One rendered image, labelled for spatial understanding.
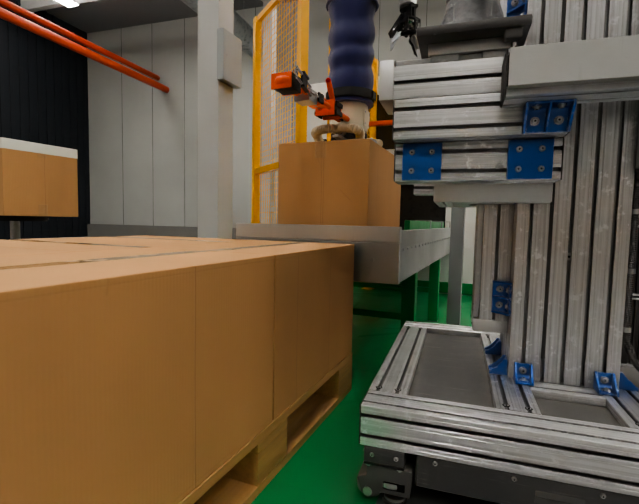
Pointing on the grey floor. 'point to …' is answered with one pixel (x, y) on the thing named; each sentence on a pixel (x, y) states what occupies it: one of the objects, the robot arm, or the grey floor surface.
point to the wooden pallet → (274, 443)
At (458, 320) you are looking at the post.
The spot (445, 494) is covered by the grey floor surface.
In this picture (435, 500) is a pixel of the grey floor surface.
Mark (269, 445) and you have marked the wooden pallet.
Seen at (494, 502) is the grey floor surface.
